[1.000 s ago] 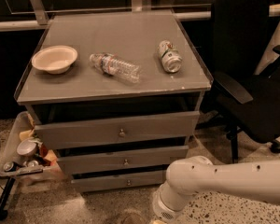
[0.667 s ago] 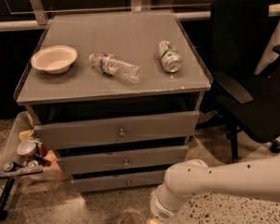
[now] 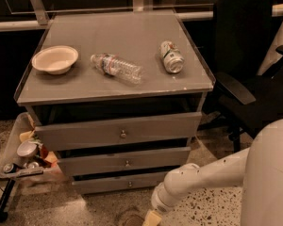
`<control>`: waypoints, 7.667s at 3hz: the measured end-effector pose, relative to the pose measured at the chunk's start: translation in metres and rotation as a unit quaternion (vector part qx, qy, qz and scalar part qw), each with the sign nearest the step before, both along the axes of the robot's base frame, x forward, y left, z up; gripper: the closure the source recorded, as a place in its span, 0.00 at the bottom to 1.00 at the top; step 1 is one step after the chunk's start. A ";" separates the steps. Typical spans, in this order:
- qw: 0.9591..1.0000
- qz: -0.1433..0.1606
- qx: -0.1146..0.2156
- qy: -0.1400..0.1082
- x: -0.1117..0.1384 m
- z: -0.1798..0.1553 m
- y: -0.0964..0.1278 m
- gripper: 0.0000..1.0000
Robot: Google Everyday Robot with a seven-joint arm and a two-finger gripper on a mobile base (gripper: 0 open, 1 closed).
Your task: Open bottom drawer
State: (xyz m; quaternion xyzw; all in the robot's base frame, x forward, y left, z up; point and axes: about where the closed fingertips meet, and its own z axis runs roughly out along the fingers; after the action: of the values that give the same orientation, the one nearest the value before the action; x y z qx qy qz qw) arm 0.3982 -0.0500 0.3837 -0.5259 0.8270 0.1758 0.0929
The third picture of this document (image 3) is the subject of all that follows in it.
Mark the grey drawer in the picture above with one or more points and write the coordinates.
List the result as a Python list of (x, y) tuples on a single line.
[(79, 135), (118, 183), (123, 161)]

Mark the grey middle drawer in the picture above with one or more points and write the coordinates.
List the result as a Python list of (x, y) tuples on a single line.
[(123, 161)]

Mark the green white soda can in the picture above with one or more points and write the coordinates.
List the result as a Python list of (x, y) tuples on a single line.
[(171, 57)]

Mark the white paper bowl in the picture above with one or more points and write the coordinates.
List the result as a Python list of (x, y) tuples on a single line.
[(55, 60)]

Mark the black bin stand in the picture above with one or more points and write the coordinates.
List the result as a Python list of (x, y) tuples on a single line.
[(4, 199)]

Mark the metal railing bar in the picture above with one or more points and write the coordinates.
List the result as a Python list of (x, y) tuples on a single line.
[(22, 24)]

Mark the silver can in bin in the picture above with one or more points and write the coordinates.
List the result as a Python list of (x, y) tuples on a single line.
[(27, 149)]

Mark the grey top drawer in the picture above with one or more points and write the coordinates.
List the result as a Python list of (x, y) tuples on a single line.
[(79, 135)]

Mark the black office chair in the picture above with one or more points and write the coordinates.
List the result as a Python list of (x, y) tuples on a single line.
[(245, 100)]

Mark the clear plastic water bottle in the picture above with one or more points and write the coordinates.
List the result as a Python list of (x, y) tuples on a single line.
[(117, 67)]

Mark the small can in bin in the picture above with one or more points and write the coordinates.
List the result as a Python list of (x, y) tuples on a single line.
[(9, 168)]

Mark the grey bottom drawer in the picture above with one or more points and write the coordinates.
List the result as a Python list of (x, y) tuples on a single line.
[(118, 183)]

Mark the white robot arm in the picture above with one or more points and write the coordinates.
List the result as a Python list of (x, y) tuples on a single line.
[(258, 170)]

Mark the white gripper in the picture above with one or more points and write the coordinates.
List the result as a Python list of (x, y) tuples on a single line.
[(160, 203)]

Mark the grey drawer cabinet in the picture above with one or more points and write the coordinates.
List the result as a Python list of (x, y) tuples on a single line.
[(85, 94)]

